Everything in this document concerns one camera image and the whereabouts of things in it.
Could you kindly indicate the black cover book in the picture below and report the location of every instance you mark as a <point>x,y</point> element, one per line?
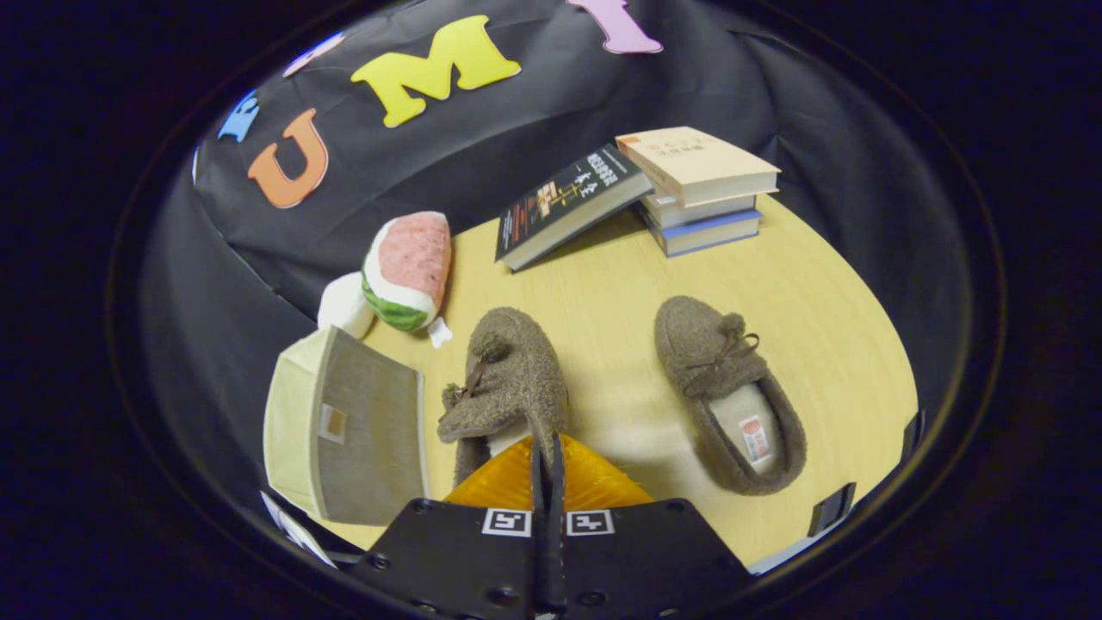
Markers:
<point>568,198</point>

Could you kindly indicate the watermelon slice plush toy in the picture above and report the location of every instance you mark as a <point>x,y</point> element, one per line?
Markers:
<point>413,254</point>

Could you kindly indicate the blue cover book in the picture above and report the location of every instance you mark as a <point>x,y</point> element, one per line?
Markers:
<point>710,234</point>

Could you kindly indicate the black table clamp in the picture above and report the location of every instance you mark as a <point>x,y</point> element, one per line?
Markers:
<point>913,435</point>
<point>832,510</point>

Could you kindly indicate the brown fuzzy shoe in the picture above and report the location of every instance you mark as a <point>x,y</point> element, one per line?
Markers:
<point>516,370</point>
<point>697,344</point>

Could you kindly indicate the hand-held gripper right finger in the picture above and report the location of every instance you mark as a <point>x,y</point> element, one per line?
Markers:
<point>646,560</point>

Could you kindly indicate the white cover book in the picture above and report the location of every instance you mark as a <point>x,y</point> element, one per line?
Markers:
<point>706,211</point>

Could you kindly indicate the beige cover book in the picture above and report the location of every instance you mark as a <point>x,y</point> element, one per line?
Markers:
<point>689,159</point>

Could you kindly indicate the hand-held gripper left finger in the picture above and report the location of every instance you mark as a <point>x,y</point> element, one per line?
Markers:
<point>465,560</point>

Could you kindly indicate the grey fabric storage box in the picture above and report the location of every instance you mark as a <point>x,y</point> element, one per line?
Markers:
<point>362,430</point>

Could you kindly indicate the white plush toy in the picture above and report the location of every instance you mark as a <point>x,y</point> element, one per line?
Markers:
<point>344,306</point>

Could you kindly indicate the blue printed packet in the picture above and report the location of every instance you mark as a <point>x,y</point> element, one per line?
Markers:
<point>297,534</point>

